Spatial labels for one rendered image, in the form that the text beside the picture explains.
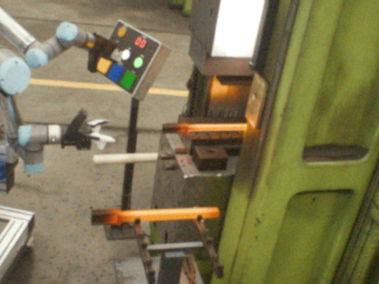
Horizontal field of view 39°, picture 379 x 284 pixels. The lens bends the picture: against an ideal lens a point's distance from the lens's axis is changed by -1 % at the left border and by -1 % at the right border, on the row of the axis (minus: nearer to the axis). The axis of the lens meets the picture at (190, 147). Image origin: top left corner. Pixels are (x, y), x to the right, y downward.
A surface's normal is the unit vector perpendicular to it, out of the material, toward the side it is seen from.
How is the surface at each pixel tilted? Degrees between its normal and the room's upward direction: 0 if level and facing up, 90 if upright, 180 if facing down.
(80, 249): 0
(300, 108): 89
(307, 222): 90
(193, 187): 90
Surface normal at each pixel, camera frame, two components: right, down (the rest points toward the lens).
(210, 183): 0.29, 0.52
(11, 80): 0.73, 0.36
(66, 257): 0.15, -0.85
